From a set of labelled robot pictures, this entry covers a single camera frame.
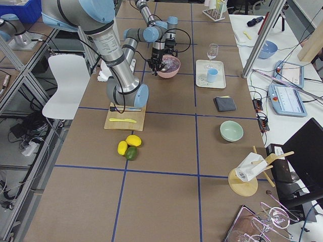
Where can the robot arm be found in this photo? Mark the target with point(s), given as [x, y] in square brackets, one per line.
[162, 34]
[96, 19]

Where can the clear ice cubes pile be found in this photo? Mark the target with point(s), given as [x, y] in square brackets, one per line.
[171, 60]

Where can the blue plastic cup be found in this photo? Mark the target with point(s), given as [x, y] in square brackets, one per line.
[211, 75]

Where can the wooden cup stand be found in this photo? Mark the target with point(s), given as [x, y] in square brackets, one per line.
[248, 189]

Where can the pink bowl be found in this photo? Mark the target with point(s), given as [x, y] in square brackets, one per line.
[168, 75]

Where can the clear wine glass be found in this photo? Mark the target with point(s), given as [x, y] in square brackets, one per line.
[211, 54]

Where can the cream bear tray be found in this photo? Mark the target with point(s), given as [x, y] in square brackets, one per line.
[201, 74]

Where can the bamboo cutting board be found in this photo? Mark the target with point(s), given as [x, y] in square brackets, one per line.
[137, 114]

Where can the white dish rack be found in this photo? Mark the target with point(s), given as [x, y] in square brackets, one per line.
[215, 9]

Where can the yellow plastic knife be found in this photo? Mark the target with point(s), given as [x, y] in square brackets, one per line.
[128, 120]

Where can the grey yellow folded cloth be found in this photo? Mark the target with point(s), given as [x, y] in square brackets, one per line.
[224, 103]

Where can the white chair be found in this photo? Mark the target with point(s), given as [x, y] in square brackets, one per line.
[72, 76]

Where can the yellow lemon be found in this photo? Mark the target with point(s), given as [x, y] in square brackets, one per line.
[122, 147]

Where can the green bowl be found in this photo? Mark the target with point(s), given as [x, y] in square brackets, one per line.
[231, 131]

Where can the blue bowl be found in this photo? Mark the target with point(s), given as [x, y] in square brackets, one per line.
[269, 49]

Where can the blue teach pendant far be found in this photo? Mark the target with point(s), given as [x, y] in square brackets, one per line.
[291, 72]

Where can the blue teach pendant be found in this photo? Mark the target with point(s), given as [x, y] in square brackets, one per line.
[291, 72]
[286, 101]

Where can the blue teach pendant near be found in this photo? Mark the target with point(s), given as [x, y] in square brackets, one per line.
[286, 101]

